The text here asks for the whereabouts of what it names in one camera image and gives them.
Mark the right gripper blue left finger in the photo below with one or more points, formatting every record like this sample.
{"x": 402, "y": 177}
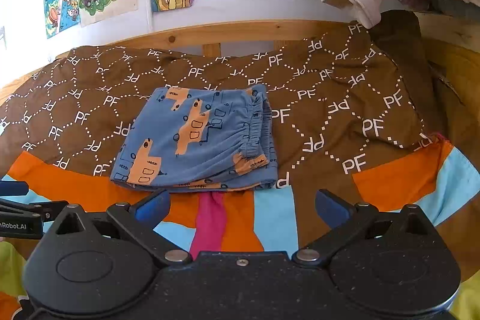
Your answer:
{"x": 136, "y": 224}

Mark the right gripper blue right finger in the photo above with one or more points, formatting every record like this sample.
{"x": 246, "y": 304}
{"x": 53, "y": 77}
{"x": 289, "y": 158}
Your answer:
{"x": 347, "y": 223}

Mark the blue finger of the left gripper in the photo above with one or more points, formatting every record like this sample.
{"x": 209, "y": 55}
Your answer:
{"x": 13, "y": 188}

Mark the blue pants with orange cars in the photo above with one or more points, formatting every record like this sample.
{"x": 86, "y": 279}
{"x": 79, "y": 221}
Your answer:
{"x": 194, "y": 140}

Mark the brown PF patterned blanket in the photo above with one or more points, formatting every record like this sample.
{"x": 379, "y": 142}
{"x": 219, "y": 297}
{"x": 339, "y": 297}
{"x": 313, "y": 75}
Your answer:
{"x": 318, "y": 98}

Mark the wooden bed frame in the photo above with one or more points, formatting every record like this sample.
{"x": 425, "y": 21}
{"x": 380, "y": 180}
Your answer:
{"x": 232, "y": 33}

